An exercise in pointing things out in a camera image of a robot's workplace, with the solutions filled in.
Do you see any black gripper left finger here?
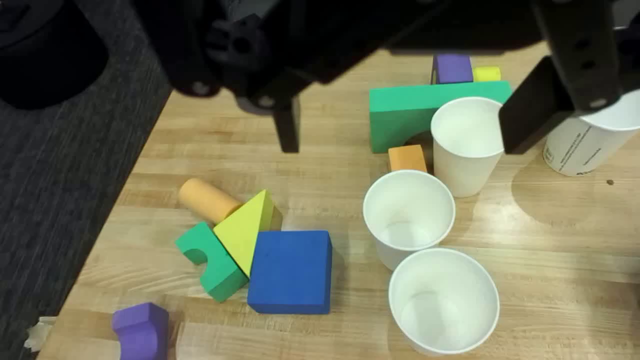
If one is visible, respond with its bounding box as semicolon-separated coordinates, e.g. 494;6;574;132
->
168;12;375;155

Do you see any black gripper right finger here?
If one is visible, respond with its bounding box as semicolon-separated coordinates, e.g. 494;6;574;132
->
498;0;627;156

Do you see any white paper cup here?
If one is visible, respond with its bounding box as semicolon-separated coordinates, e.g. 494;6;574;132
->
360;168;457;273
385;247;502;359
541;88;640;179
428;97;506;199

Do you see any small yellow foam block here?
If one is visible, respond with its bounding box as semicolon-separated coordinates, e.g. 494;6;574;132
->
474;65;504;85

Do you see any small purple foam block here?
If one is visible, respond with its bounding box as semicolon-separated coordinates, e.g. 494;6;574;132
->
431;53;476;87

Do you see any large green foam block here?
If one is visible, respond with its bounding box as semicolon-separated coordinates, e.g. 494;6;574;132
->
368;80;513;156

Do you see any orange foam cylinder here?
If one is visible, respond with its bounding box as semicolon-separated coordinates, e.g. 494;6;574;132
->
175;177;241;226

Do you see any yellow foam triangle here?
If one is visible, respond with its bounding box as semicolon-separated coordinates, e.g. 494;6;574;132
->
212;188;284;279

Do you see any small orange foam block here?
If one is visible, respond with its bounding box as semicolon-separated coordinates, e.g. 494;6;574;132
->
385;142;428;175

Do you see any blue foam cube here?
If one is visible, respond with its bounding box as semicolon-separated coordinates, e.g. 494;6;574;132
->
246;229;334;317

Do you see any small green foam arch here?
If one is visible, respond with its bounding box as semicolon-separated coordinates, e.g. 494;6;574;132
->
173;221;249;305

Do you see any black round ottoman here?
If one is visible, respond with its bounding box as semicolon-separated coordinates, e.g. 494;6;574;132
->
0;0;112;112

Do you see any purple foam arch block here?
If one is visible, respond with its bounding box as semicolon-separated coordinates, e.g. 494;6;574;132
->
109;301;170;360

